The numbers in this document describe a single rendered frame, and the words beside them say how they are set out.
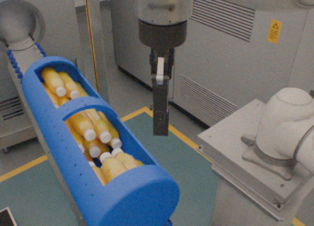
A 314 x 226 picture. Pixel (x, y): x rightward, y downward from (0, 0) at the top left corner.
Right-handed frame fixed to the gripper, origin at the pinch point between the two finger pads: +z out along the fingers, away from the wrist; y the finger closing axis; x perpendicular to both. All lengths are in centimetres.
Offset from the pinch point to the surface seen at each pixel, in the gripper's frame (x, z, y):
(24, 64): -98, 57, -119
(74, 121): -33, 32, -34
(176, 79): 4, 112, -197
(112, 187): -12.4, 26.8, -3.5
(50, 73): -54, 31, -66
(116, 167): -13.4, 30.1, -13.3
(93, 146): -26, 41, -32
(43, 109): -47, 31, -40
